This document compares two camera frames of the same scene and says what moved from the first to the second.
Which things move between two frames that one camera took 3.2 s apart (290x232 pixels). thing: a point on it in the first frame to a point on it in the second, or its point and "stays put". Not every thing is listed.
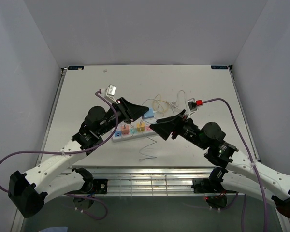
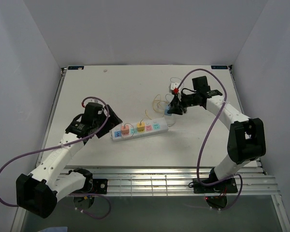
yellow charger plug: [142, 127] stays put
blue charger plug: [149, 114] to [166, 108]
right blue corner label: [219, 67] stays put
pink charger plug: [125, 131] stays put
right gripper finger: [178, 116] to [176, 102]
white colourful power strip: [117, 136] stays put
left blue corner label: [76, 67] stays put
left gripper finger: [134, 110] to [113, 117]
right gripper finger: [165, 129] to [177, 110]
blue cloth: [55, 229] stays put
